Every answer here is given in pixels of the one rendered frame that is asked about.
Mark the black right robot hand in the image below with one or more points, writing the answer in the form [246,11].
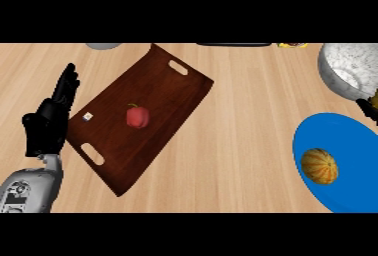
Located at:
[369,108]

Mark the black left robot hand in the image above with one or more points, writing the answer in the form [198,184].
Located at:
[46,126]

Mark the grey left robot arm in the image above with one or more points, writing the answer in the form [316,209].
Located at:
[29,188]

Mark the grey speckled bowl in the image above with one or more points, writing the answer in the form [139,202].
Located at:
[351,68]

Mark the blue plate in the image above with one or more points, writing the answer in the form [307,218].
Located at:
[344,156]

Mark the orange striped sweet potato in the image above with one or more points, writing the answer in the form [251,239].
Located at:
[319,166]

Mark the red bell pepper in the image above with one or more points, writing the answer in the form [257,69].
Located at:
[137,116]

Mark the dark brown wooden cutting board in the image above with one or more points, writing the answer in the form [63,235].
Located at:
[140,100]

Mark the yellow and red object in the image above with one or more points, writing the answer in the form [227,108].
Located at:
[292,44]

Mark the grey round object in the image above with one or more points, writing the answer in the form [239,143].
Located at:
[103,45]

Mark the black flat object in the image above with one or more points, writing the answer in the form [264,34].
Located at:
[233,44]

